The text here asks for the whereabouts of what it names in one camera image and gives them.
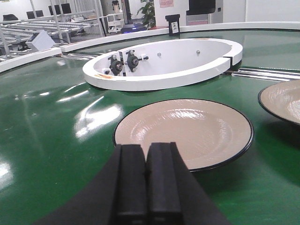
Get metal roller conveyor rack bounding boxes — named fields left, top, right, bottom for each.
left=0, top=10, right=106, bottom=57

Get black bearing mount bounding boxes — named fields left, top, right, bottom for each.
left=125, top=50, right=149, bottom=72
left=108, top=55, right=123, bottom=76

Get black bearing mount left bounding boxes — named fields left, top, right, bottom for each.
left=108, top=55, right=123, bottom=76

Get black sign stand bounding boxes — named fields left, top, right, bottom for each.
left=165, top=14, right=180, bottom=36

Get beige plate black rim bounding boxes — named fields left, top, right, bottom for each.
left=258, top=80, right=300, bottom=125
left=113, top=98, right=254, bottom=171

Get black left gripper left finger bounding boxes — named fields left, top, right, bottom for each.
left=35, top=144, right=147, bottom=225

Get silver conveyor rollers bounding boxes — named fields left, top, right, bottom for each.
left=231, top=67, right=300, bottom=82

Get black bearing mount right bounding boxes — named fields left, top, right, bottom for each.
left=125, top=50, right=149, bottom=72

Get white oval conveyor centre ring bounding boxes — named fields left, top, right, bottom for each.
left=82, top=37, right=243, bottom=92

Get white control box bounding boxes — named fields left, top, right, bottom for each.
left=25, top=30, right=55, bottom=52

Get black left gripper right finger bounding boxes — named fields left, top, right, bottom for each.
left=146, top=142, right=230, bottom=225

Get green potted plant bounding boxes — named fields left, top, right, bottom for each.
left=137, top=0, right=156, bottom=30

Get white outer conveyor rim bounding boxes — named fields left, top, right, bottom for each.
left=0, top=21, right=300, bottom=72

